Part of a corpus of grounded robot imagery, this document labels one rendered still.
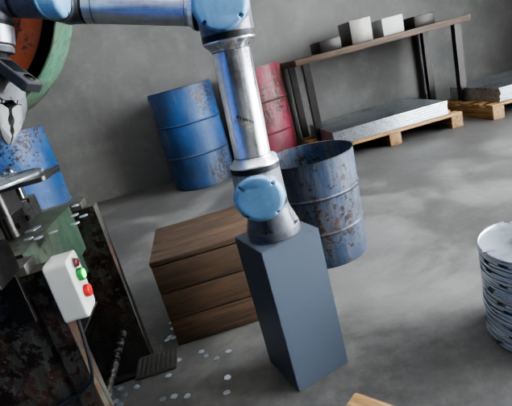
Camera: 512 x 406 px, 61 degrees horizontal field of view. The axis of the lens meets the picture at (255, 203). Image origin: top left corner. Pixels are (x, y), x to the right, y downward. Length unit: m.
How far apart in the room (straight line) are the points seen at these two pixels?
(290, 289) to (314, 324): 0.14
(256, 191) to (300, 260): 0.29
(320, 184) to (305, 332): 0.71
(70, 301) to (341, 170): 1.19
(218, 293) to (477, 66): 4.34
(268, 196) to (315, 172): 0.80
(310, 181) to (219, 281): 0.54
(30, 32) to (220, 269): 0.96
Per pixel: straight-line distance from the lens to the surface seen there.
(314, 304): 1.25
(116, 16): 1.16
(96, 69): 4.51
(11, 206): 1.24
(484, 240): 1.39
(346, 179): 1.84
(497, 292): 1.34
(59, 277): 0.97
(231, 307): 1.65
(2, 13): 1.13
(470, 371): 1.37
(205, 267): 1.57
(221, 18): 0.93
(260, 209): 0.99
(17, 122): 1.13
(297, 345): 1.28
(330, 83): 4.66
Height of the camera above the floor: 0.90
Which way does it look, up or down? 17 degrees down
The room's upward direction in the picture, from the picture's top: 15 degrees counter-clockwise
